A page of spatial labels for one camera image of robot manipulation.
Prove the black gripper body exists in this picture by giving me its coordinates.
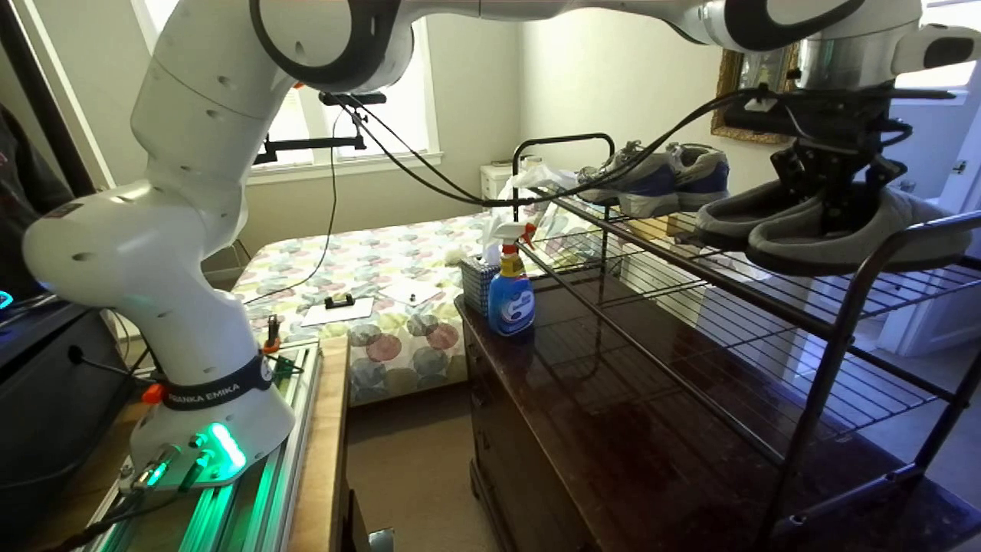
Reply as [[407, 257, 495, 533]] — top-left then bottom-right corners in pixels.
[[771, 136, 910, 207]]

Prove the grey house slipper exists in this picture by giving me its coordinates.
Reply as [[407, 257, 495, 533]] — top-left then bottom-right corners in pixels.
[[745, 188, 972, 280], [694, 176, 822, 255]]

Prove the aluminium robot base platform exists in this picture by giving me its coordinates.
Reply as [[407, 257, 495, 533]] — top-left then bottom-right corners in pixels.
[[78, 346, 324, 552]]

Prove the white panel door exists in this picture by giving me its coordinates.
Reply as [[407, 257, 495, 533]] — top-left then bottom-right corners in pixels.
[[876, 85, 981, 362]]

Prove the gold framed picture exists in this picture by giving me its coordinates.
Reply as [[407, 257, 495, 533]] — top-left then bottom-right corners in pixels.
[[711, 47, 808, 147]]

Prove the grey blue sneaker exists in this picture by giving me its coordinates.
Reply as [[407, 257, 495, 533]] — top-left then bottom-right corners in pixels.
[[574, 137, 683, 221], [668, 141, 735, 215]]

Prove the dark metal shoe rack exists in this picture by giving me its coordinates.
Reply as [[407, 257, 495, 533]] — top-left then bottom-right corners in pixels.
[[509, 130, 981, 544]]

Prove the white plastic bag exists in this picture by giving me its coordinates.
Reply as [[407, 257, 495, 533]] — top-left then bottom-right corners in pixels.
[[486, 161, 560, 248]]

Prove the blue spray bottle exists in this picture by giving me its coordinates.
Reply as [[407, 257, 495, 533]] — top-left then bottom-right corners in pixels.
[[479, 221, 540, 344]]

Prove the white nightstand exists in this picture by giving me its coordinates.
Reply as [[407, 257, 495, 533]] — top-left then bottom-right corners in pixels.
[[479, 158, 527, 215]]

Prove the dark wooden dresser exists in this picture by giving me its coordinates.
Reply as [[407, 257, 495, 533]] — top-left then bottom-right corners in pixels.
[[456, 255, 981, 552]]

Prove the dark tissue box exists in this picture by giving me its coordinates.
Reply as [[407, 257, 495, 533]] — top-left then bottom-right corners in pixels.
[[456, 255, 501, 317]]

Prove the white framed window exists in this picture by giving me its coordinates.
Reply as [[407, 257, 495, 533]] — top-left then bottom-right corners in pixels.
[[132, 0, 446, 183]]

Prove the bed with floral cover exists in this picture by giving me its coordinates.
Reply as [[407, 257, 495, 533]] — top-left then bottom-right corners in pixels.
[[228, 207, 516, 411]]

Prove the white paper sheet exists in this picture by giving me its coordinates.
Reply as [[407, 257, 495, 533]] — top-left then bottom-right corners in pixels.
[[300, 293, 376, 330]]

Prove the wooden table edge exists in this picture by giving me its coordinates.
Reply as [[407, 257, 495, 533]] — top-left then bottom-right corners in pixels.
[[285, 334, 351, 552]]

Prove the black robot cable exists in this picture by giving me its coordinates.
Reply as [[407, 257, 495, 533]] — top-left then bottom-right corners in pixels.
[[348, 85, 808, 211]]

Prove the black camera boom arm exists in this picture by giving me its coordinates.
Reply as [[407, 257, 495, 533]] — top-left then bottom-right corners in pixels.
[[250, 90, 393, 169]]

